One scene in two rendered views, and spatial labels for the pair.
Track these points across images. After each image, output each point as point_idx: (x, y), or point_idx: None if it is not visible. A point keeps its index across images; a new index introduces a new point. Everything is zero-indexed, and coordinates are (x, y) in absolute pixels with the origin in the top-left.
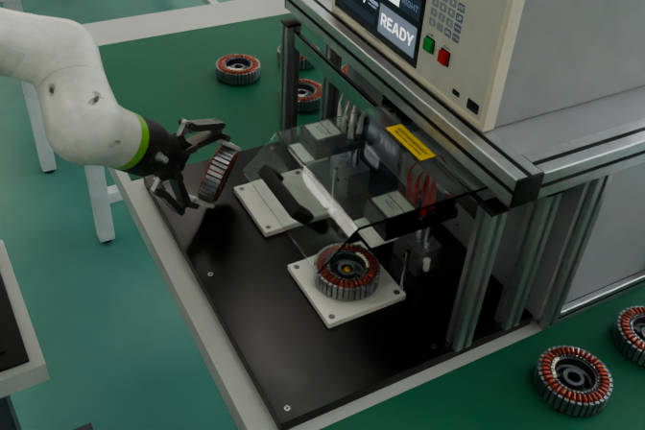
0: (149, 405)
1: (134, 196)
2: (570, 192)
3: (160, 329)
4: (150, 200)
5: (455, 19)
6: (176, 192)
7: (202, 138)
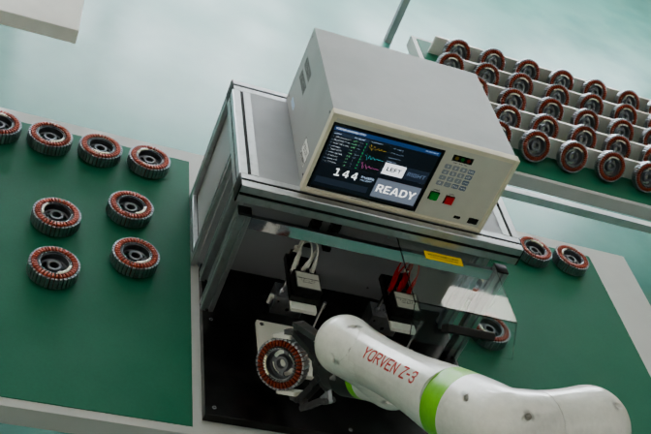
0: None
1: (217, 433)
2: None
3: None
4: (228, 426)
5: (464, 178)
6: (308, 394)
7: (311, 342)
